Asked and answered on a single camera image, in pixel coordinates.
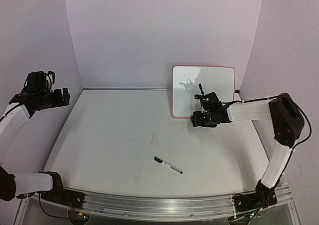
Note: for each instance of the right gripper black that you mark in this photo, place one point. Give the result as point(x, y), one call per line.
point(195, 118)

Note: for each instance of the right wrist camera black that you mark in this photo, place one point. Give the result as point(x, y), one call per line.
point(208, 101)

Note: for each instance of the whiteboard marker white blue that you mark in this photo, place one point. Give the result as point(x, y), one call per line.
point(168, 165)

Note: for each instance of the aluminium front rail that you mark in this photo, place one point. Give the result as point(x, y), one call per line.
point(182, 209)

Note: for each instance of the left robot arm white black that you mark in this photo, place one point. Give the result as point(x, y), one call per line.
point(36, 95)

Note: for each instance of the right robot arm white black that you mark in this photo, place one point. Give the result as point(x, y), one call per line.
point(288, 121)

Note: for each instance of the pink framed whiteboard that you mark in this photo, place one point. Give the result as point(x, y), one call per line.
point(190, 80)

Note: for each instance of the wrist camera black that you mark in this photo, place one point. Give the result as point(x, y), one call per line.
point(208, 101)
point(38, 82)

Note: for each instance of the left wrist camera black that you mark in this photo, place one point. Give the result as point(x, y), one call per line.
point(38, 82)

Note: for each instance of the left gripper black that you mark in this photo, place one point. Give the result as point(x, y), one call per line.
point(59, 101)

